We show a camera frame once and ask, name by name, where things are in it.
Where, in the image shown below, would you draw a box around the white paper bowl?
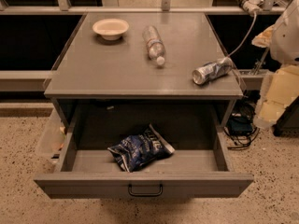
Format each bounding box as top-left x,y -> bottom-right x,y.
93,19 -> 129,41

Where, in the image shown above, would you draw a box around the blue chip bag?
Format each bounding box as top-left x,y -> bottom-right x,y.
107,124 -> 175,173

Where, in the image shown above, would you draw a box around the grey open top drawer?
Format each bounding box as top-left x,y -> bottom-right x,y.
35,104 -> 253,198

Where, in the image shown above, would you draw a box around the clear plastic water bottle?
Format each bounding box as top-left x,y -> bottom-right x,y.
142,25 -> 165,66

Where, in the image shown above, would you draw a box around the white power strip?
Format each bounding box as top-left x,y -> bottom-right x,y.
236,0 -> 263,15

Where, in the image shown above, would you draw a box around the white power cable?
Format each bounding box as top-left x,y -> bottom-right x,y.
226,10 -> 258,59

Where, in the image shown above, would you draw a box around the clear plastic bin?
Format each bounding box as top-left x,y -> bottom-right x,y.
36,110 -> 66,164

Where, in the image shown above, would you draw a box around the crushed silver soda can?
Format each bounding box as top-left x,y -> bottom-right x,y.
192,57 -> 233,85

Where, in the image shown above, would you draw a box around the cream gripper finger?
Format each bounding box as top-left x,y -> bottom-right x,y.
251,25 -> 274,48
253,65 -> 299,129

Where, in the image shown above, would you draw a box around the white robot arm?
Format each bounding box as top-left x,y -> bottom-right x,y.
252,0 -> 299,129

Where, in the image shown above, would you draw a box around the metal railing frame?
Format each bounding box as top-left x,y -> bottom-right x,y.
0,0 -> 299,91

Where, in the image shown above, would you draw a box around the black cables on floor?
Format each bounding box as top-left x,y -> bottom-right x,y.
223,98 -> 261,151

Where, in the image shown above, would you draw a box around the black drawer handle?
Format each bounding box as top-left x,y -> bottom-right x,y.
128,185 -> 164,197

